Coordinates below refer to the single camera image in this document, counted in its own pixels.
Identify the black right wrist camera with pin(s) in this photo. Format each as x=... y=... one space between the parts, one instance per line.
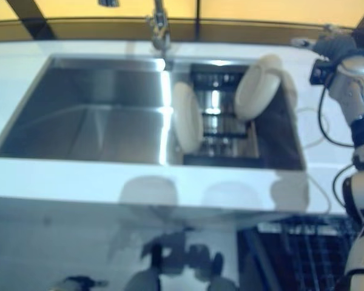
x=321 y=71

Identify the yellow window black frame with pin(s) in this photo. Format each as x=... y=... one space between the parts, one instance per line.
x=261 y=12

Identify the stainless steel sink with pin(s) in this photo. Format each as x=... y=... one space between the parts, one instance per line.
x=94 y=121

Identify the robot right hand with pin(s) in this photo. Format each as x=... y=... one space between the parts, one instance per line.
x=336 y=44

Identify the cream round plate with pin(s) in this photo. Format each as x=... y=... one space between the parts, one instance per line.
x=186 y=118
x=254 y=91

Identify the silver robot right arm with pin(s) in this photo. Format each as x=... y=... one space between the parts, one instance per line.
x=352 y=88

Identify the chrome kitchen faucet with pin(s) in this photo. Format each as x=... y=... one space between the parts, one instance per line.
x=160 y=27

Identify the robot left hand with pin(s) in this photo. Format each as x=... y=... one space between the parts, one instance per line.
x=76 y=283

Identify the black dish drying rack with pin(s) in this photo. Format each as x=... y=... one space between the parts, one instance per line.
x=218 y=159

